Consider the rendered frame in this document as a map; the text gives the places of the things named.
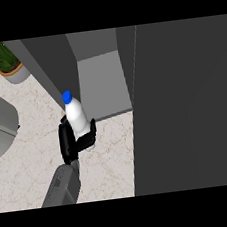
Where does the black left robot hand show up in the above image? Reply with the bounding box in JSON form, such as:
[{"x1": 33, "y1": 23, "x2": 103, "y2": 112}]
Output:
[{"x1": 55, "y1": 111, "x2": 101, "y2": 166}]

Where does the green potted plant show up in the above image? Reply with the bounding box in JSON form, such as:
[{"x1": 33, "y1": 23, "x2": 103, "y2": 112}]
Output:
[{"x1": 0, "y1": 39, "x2": 33, "y2": 87}]

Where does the grey open cabinet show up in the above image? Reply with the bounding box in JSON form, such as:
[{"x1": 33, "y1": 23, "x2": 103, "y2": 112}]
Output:
[{"x1": 3, "y1": 25, "x2": 148, "y2": 133}]

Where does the dark grey cabinet door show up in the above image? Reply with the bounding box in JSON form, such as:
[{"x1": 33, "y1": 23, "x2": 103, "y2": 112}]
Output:
[{"x1": 113, "y1": 14, "x2": 227, "y2": 198}]

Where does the white bottle with blue cap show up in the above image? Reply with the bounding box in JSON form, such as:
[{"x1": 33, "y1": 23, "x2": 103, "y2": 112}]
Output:
[{"x1": 60, "y1": 87, "x2": 97, "y2": 154}]

